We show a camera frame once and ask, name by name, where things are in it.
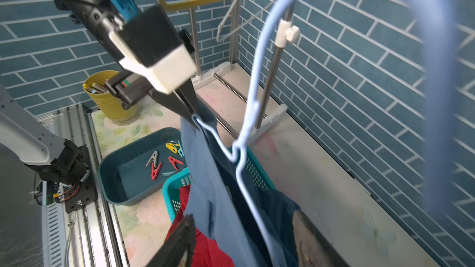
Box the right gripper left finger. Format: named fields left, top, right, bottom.
left=147, top=215, right=196, bottom=267

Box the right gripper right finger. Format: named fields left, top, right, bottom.
left=292, top=211, right=349, bottom=267

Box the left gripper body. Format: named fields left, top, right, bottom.
left=105, top=70, right=153, bottom=110

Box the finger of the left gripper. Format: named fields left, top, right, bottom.
left=148, top=89, right=193, bottom=119
left=178, top=79, right=200, bottom=114

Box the red t-shirt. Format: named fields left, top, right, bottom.
left=165, top=185, right=234, bottom=267

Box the white wire hanger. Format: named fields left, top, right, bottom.
left=216, top=0, right=277, bottom=43

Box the grey clothespin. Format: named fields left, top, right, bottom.
left=146, top=150, right=159, bottom=169

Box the blue grey t-shirt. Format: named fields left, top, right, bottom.
left=181, top=119, right=300, bottom=267

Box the light blue wire hanger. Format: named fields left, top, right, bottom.
left=190, top=0, right=459, bottom=267

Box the yellow clothespin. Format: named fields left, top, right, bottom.
left=165, top=142, right=178, bottom=154

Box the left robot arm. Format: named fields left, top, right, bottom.
left=1, top=0, right=199, bottom=185

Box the yellow bowl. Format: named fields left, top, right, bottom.
left=83, top=70, right=140, bottom=126

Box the dark teal tray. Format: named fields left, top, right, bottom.
left=98, top=127, right=187, bottom=206

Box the teal plastic basket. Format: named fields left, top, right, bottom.
left=162, top=147, right=276, bottom=229

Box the metal clothes rack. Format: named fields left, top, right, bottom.
left=177, top=0, right=301, bottom=145

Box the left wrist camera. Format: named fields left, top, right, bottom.
left=108, top=0, right=197, bottom=95

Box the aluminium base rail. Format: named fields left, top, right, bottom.
left=40, top=105, right=129, bottom=267

